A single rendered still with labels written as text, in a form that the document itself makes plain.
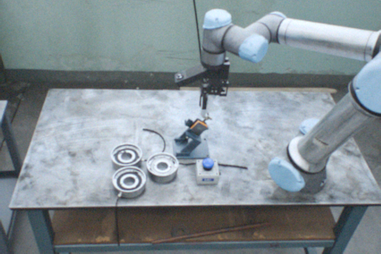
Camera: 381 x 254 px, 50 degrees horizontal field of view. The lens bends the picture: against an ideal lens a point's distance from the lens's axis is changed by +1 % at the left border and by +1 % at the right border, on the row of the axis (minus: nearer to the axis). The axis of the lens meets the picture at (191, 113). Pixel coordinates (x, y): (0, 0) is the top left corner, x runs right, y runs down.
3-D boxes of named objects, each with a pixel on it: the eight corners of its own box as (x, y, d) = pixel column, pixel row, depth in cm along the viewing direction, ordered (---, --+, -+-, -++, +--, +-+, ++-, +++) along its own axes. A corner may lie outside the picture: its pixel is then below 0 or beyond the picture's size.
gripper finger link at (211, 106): (218, 122, 135) (221, 97, 130) (200, 122, 134) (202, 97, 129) (217, 117, 137) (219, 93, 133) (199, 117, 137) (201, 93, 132)
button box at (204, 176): (197, 184, 136) (198, 174, 133) (195, 168, 142) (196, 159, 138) (221, 184, 137) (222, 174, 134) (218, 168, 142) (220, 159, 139)
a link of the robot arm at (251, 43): (278, 29, 113) (245, 16, 118) (256, 44, 106) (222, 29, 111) (272, 54, 118) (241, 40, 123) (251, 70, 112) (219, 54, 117)
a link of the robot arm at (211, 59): (203, 54, 119) (200, 39, 125) (201, 67, 122) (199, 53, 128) (228, 54, 119) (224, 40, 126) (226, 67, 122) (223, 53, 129)
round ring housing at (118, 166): (108, 172, 138) (107, 163, 135) (115, 149, 146) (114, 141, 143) (139, 175, 138) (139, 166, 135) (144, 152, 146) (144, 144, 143)
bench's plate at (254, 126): (9, 211, 126) (8, 207, 125) (49, 92, 172) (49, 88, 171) (385, 207, 137) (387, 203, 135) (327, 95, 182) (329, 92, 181)
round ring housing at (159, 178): (153, 187, 134) (153, 179, 131) (142, 165, 141) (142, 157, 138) (182, 178, 138) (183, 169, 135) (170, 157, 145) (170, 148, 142)
